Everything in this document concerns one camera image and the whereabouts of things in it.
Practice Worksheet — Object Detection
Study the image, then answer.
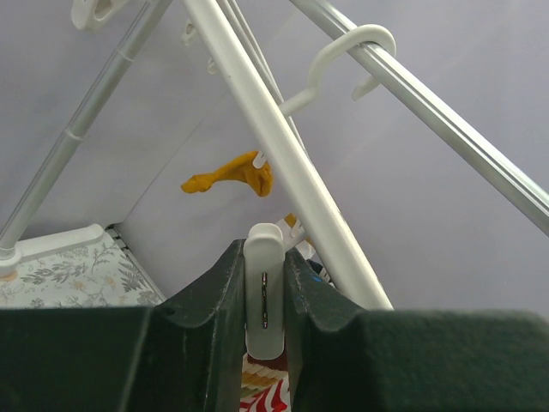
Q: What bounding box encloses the floral tablecloth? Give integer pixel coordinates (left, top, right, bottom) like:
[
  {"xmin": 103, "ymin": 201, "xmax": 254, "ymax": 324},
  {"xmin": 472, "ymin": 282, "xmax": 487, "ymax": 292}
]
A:
[{"xmin": 1, "ymin": 233, "xmax": 165, "ymax": 309}]

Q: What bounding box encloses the white clip hanger rack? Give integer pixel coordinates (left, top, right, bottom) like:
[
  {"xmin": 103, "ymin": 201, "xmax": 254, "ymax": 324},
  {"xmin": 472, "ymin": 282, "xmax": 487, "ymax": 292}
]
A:
[{"xmin": 184, "ymin": 1, "xmax": 395, "ymax": 309}]

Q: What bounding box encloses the yellow sock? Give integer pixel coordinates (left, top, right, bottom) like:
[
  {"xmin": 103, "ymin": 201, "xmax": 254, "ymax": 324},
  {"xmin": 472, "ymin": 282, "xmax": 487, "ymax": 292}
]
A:
[{"xmin": 180, "ymin": 151, "xmax": 274, "ymax": 197}]

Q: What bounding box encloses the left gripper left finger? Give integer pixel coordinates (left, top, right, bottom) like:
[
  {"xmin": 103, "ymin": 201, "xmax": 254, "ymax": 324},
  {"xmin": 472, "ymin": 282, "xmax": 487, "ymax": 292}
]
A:
[{"xmin": 1, "ymin": 240, "xmax": 245, "ymax": 411}]

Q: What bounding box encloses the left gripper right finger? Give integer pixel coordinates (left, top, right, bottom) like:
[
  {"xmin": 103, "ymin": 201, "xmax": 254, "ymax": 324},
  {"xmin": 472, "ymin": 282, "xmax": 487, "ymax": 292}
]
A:
[{"xmin": 284, "ymin": 251, "xmax": 548, "ymax": 411}]

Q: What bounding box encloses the metal drying stand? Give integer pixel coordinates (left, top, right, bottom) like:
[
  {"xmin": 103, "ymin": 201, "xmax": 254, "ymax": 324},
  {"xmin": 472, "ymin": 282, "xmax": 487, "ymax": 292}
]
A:
[{"xmin": 1, "ymin": 1, "xmax": 548, "ymax": 278}]

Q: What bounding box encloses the white pressed clothes clip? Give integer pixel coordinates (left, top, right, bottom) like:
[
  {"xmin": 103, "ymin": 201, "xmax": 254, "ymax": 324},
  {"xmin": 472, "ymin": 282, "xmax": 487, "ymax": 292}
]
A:
[{"xmin": 244, "ymin": 223, "xmax": 285, "ymax": 361}]

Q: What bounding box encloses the beige brown striped sock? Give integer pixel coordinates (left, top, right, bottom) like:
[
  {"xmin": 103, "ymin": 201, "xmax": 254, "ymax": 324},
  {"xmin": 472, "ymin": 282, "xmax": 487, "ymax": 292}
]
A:
[{"xmin": 241, "ymin": 350, "xmax": 288, "ymax": 390}]

